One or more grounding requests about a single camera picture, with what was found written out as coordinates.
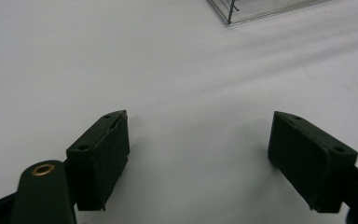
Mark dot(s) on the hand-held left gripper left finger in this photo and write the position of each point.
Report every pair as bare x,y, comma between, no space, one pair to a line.
101,161

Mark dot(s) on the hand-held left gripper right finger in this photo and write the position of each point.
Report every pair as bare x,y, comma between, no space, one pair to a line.
310,161

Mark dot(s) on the clear plastic drawer box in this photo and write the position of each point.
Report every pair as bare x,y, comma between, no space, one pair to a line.
261,9

